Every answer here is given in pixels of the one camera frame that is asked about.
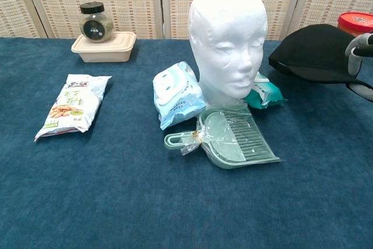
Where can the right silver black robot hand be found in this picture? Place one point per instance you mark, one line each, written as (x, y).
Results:
(354, 62)

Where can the black baseball cap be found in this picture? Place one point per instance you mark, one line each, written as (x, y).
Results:
(311, 53)

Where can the white foam mannequin head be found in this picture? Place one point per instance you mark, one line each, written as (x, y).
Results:
(227, 27)

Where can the red orange cylindrical canister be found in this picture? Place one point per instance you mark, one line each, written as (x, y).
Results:
(355, 23)

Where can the teal wet wipes pack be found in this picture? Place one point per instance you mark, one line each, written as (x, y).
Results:
(275, 95)

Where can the mint green bagged dustpan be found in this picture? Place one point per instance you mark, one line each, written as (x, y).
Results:
(227, 132)

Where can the light blue wet wipes pack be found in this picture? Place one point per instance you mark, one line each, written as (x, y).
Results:
(177, 94)

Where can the beige lidded food container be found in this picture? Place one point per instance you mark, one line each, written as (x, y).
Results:
(105, 53)

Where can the glass jar with black lid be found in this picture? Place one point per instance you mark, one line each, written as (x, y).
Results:
(94, 27)

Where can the white peanut snack bag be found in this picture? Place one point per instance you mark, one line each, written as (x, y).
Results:
(73, 106)

